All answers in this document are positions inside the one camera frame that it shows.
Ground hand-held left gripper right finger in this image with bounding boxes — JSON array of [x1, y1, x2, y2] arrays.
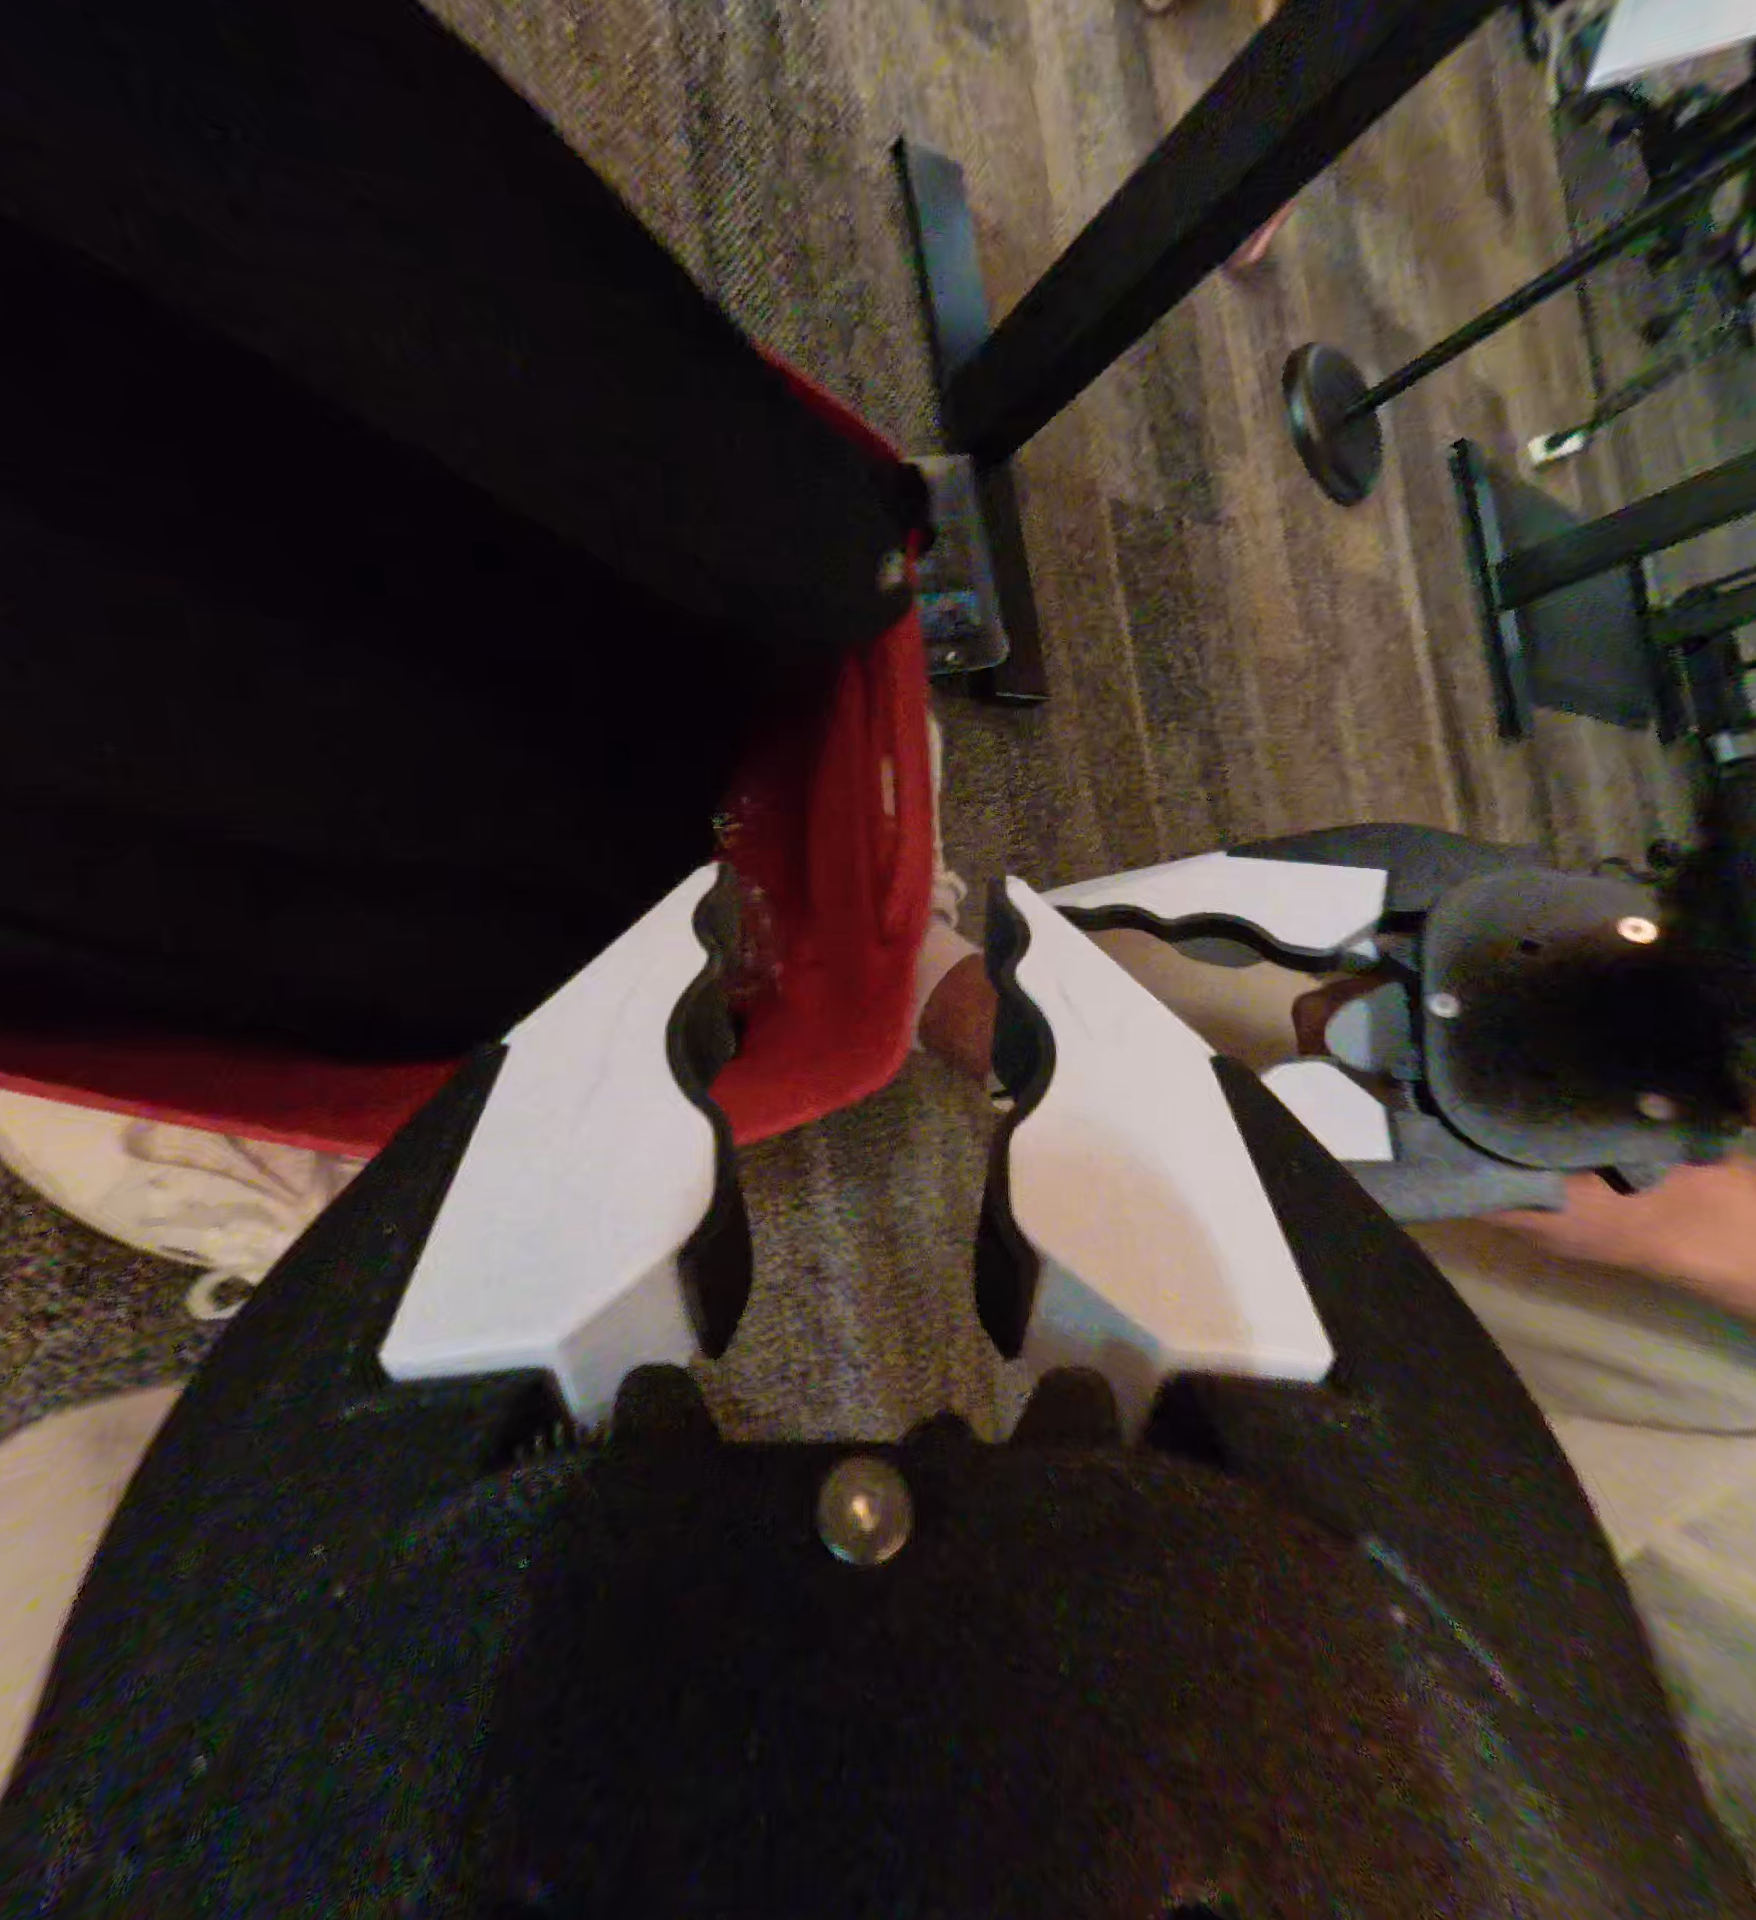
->
[[970, 876, 1340, 1427]]

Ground person's beige pants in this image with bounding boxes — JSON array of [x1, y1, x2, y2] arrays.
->
[[0, 898, 1756, 1920]]

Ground black desk leg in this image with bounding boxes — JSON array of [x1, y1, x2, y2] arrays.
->
[[891, 0, 1512, 709]]

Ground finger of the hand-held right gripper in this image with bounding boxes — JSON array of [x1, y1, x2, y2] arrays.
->
[[1039, 851, 1391, 968], [1256, 995, 1422, 1165]]

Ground clear plastic scrap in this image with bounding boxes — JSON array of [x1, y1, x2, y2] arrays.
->
[[710, 808, 794, 1042]]

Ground black round-base stand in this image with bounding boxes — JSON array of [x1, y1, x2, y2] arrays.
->
[[1279, 80, 1756, 507]]

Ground person's right forearm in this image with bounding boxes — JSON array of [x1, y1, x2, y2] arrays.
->
[[1476, 1147, 1756, 1340]]

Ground black table leg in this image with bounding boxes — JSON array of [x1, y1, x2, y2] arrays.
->
[[1448, 410, 1756, 746]]

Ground large red bin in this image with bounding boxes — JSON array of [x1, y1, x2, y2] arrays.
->
[[0, 0, 943, 1160]]

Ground person's right hand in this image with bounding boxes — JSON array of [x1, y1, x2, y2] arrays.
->
[[1291, 971, 1398, 1059]]

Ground white sneaker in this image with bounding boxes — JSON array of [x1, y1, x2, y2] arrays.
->
[[0, 1076, 370, 1324]]

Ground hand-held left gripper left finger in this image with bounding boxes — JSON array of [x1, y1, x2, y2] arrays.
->
[[375, 859, 758, 1427]]

